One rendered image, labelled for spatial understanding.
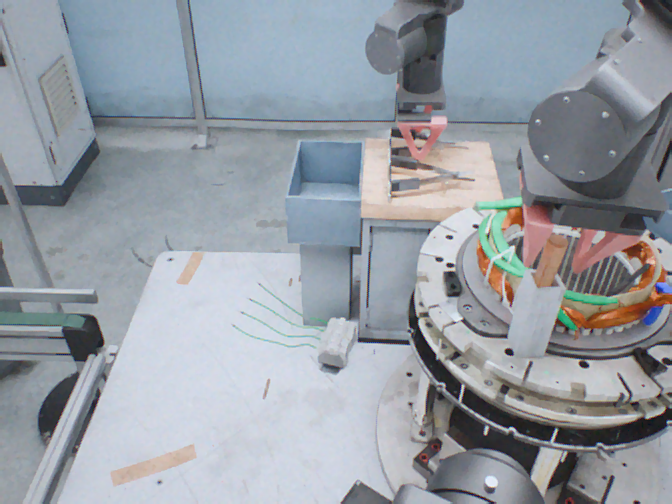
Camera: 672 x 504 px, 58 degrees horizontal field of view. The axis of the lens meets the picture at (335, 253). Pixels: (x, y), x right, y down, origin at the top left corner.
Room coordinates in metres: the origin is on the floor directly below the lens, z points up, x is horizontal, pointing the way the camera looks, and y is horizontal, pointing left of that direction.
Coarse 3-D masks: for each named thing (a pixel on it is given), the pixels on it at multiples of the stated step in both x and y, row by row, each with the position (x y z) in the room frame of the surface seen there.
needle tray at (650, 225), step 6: (666, 192) 0.73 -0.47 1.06; (666, 198) 0.73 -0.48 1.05; (666, 216) 0.67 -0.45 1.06; (648, 222) 0.69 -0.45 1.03; (654, 222) 0.69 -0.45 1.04; (660, 222) 0.68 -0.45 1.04; (666, 222) 0.67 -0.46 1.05; (648, 228) 0.69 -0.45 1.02; (654, 228) 0.68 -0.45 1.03; (660, 228) 0.68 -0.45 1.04; (666, 228) 0.67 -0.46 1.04; (654, 234) 0.68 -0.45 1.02; (660, 234) 0.67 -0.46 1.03; (666, 234) 0.66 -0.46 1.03; (666, 240) 0.66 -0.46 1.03
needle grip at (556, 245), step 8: (552, 240) 0.40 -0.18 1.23; (560, 240) 0.40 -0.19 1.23; (552, 248) 0.40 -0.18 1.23; (560, 248) 0.39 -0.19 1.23; (544, 256) 0.40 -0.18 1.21; (552, 256) 0.39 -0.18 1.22; (560, 256) 0.39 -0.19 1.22; (544, 264) 0.40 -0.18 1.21; (552, 264) 0.40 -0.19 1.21; (536, 272) 0.40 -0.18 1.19; (544, 272) 0.40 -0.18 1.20; (552, 272) 0.40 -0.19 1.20; (536, 280) 0.40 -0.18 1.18; (544, 280) 0.40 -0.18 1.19; (552, 280) 0.40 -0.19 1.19
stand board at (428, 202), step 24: (384, 144) 0.86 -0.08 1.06; (456, 144) 0.86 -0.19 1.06; (480, 144) 0.86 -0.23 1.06; (384, 168) 0.79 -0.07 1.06; (456, 168) 0.79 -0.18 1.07; (480, 168) 0.79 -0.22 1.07; (384, 192) 0.72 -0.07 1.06; (408, 192) 0.72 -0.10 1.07; (432, 192) 0.72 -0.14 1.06; (456, 192) 0.72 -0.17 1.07; (480, 192) 0.72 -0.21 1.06; (384, 216) 0.69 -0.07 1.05; (408, 216) 0.69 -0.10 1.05; (432, 216) 0.68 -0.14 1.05
